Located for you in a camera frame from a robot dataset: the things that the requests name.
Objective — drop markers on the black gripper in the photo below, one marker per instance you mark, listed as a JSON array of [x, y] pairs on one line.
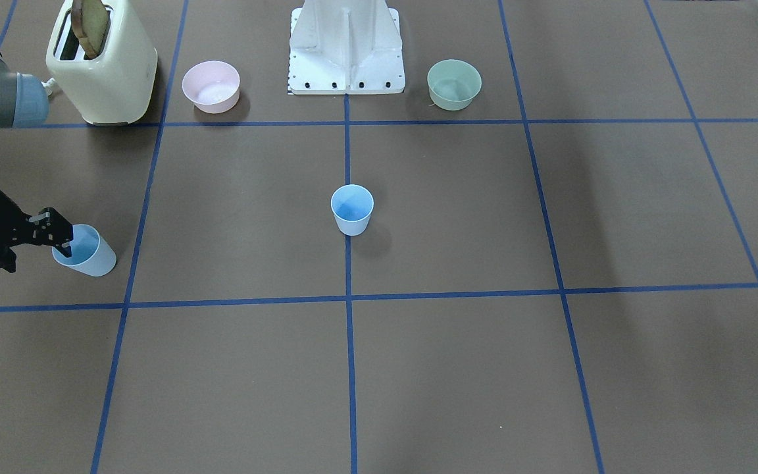
[[1, 218]]

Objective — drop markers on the light blue cup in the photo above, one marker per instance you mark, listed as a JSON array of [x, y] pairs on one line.
[[352, 206], [91, 254]]

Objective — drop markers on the cream toaster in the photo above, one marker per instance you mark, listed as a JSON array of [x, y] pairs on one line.
[[115, 87]]

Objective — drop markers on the pink bowl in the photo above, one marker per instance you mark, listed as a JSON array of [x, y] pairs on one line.
[[213, 86]]

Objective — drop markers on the bread slice in toaster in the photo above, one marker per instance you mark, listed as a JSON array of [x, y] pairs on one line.
[[90, 25]]

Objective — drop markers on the green bowl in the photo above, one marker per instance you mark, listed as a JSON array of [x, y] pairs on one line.
[[453, 84]]

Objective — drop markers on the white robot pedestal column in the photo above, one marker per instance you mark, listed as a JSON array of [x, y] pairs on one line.
[[366, 19]]

